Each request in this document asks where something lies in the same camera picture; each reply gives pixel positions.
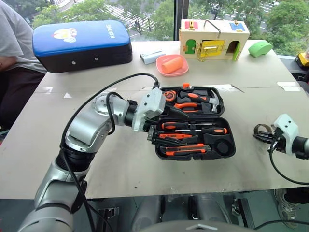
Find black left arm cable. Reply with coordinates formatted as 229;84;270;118
59;72;160;232

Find wooden lock activity box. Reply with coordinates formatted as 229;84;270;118
179;19;251;62

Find dark tape roll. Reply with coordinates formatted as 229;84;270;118
253;123;275;144

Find black plastic tool case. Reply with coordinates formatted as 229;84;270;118
154;83;237;161

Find black metal bracket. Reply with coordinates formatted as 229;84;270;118
98;206;121;232

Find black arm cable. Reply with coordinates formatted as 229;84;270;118
268;141;309;186
59;72;160;232

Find orange cylinder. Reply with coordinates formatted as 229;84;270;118
161;56;185;74

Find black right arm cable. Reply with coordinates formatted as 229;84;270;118
268;141;309;186

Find white tape strip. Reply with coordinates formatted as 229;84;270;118
277;81;302;92

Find grey white sneaker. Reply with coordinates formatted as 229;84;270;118
274;188;300;229

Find blue black padded cushion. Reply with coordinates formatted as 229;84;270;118
31;19;133;73

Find person in grey shirt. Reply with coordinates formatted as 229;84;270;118
0;1;48;131

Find pink plastic tray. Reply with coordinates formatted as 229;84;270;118
155;54;189;78

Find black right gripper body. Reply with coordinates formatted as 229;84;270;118
271;128;287;152

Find orange black utility knife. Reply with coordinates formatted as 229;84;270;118
165;143;210;156

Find claw hammer orange black handle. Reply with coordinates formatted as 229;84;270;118
178;90;224;114

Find orange voltage tester pen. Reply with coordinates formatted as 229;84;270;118
157;133;194;140

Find white rectangular box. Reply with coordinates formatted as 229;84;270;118
139;49;167;65

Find green rounded object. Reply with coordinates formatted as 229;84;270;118
248;40;273;58

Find yellow black device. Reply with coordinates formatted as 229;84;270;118
294;52;309;69

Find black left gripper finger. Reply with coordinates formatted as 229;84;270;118
166;105;190;119
154;137;188;147

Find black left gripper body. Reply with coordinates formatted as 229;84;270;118
144;105;171;144

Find orange black tape measure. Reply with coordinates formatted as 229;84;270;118
162;89;178;101

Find orange black screwdriver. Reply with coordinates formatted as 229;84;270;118
174;126;228;136
161;121;217;131

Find orange handled pliers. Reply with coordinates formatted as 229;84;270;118
173;102;206;114

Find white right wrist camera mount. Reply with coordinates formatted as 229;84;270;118
273;114;300;155

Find grey cylindrical robot leg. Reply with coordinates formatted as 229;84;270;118
192;193;231;224
131;195;166;227

